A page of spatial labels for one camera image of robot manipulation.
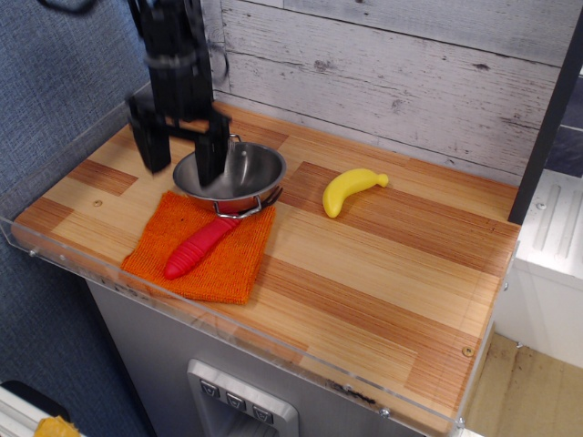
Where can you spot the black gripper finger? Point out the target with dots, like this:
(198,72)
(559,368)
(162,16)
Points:
(211,149)
(152,140)

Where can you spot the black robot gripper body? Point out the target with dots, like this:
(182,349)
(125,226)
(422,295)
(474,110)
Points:
(181,91)

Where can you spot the steel bowl with wire handles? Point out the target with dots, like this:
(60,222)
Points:
(250,183)

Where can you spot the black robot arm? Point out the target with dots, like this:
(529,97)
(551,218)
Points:
(167,28)

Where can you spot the orange cloth napkin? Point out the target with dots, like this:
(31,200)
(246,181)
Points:
(227,273)

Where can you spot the yellow toy banana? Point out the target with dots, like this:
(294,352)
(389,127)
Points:
(347,184)

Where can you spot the grey toy cabinet front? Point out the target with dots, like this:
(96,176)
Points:
(156,345)

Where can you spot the silver dispenser button panel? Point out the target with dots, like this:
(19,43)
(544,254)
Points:
(228,406)

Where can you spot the red handled metal fork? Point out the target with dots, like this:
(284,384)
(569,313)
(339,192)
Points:
(194,249)

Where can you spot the clear acrylic guard rail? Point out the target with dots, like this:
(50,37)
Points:
(380,301)

